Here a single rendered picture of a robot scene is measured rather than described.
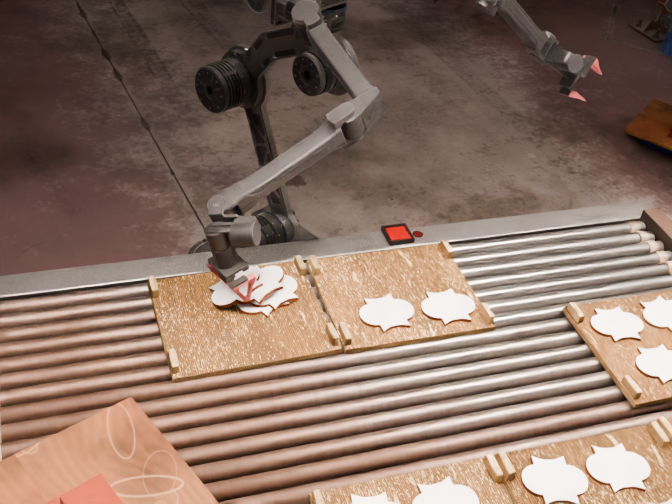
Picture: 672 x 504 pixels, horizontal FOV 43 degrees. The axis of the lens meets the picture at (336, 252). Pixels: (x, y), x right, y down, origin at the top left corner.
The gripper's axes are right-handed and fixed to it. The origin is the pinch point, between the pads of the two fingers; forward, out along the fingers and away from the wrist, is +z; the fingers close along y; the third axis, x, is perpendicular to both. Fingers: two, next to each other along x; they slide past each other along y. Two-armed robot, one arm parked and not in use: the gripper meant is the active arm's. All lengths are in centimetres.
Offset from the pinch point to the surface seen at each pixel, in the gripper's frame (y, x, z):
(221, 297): 1.8, 4.0, 1.0
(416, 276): -13, -45, 18
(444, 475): -66, -8, 19
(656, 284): -45, -104, 40
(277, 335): -14.1, -1.2, 7.4
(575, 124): 146, -277, 142
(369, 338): -25.7, -19.7, 14.0
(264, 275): 1.0, -8.4, 1.3
